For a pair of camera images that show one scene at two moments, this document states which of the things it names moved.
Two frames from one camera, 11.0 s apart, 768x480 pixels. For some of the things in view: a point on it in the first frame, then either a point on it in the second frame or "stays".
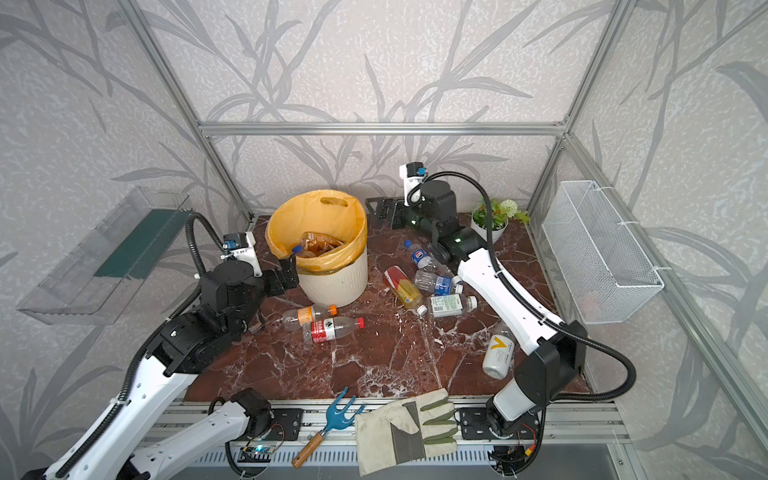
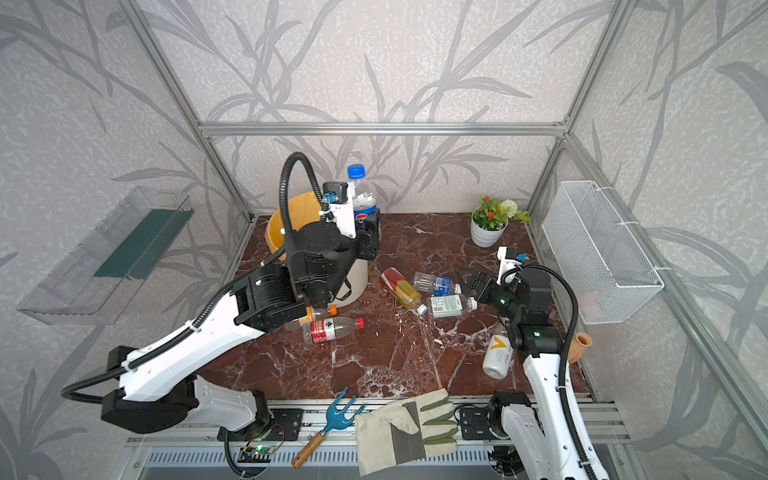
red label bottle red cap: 333,328 stays
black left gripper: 274,279 → 366,244
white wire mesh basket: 607,272 stays
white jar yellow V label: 498,356 stays
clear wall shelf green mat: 92,284 stays
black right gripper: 395,212 → 485,288
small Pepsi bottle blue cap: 420,257 → 365,204
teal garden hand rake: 335,420 stays
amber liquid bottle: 408,293 stays
